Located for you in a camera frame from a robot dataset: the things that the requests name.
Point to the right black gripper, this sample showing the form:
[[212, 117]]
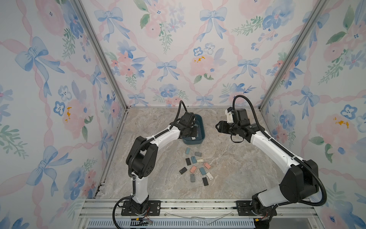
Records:
[[222, 127]]

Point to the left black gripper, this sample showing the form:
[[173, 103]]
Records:
[[195, 133]]

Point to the teal eraser top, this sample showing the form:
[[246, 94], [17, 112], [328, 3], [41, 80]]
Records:
[[187, 151]]

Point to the teal eraser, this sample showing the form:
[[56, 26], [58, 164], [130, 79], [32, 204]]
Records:
[[187, 151], [202, 171]]

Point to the pink eraser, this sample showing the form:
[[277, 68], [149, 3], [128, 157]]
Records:
[[193, 169], [207, 165]]

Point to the black eraser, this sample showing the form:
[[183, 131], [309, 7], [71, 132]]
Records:
[[188, 161], [205, 181], [183, 170]]

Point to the white eraser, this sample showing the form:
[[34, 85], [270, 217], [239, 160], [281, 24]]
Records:
[[209, 175]]

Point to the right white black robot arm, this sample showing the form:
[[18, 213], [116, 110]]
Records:
[[301, 182]]

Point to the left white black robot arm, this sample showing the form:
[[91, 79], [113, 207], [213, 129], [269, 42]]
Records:
[[142, 158]]

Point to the dark teal storage box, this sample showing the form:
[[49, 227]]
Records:
[[200, 132]]

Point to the blue eraser centre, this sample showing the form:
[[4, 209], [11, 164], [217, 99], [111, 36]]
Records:
[[193, 159]]

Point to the teal eraser lower centre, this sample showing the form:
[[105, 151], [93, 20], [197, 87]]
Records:
[[202, 171]]

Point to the black eraser bottom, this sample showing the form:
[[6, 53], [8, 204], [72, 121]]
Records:
[[205, 181]]

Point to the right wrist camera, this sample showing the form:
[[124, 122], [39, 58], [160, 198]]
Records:
[[229, 115]]

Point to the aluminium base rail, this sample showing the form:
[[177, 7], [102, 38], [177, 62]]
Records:
[[195, 214]]

